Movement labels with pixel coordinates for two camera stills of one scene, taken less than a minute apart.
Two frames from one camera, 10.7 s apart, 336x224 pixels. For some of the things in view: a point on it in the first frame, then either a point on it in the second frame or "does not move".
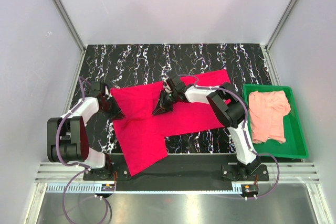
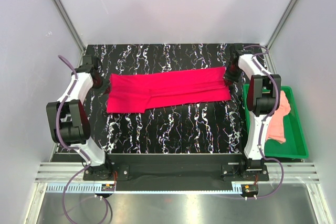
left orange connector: [108, 187] does not move
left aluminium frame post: [65, 17] does not move
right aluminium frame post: [287, 10] does not move
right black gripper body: [167, 101] -> [232, 73]
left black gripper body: [111, 110] -> [98, 84]
